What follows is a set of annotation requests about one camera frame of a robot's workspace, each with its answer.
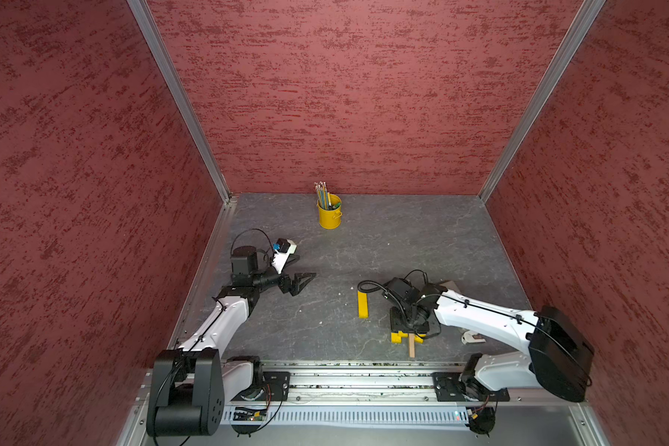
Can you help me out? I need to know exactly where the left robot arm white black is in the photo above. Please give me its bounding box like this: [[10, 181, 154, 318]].
[[146, 239, 315, 439]]

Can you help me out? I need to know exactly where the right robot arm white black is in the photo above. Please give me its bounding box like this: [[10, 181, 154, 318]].
[[380, 278, 595, 403]]

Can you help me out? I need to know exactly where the natural wooden block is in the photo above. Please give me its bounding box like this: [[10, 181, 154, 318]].
[[408, 334, 416, 359]]

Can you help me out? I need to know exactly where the grey wooden plank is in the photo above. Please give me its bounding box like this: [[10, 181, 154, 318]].
[[440, 281, 460, 293]]

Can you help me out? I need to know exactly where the yellow metal pencil bucket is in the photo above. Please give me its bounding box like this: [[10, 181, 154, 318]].
[[318, 193, 342, 230]]

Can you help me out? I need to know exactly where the white small part on table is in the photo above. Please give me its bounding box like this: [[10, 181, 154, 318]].
[[461, 330, 486, 345]]

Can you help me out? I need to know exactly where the bundle of coloured pencils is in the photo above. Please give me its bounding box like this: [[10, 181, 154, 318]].
[[314, 181, 331, 211]]

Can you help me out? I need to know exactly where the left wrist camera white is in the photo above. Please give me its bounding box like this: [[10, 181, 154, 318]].
[[271, 238, 297, 274]]

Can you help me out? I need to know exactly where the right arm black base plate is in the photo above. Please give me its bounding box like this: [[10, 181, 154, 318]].
[[431, 372, 510, 403]]

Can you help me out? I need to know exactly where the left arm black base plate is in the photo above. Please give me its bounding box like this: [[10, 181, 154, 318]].
[[256, 371, 291, 403]]

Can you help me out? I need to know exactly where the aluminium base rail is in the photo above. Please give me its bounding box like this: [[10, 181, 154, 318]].
[[215, 361, 572, 408]]

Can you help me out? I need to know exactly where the white slotted cable duct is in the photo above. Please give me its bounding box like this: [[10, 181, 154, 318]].
[[221, 405, 469, 430]]

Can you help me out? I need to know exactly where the left aluminium corner post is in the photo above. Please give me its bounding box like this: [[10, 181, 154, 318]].
[[125, 0, 234, 204]]

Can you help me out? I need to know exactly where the aluminium corner post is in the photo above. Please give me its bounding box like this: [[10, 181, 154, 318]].
[[125, 0, 234, 204], [479, 0, 606, 204]]

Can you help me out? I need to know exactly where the right aluminium corner post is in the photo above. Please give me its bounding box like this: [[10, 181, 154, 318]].
[[479, 0, 606, 204]]

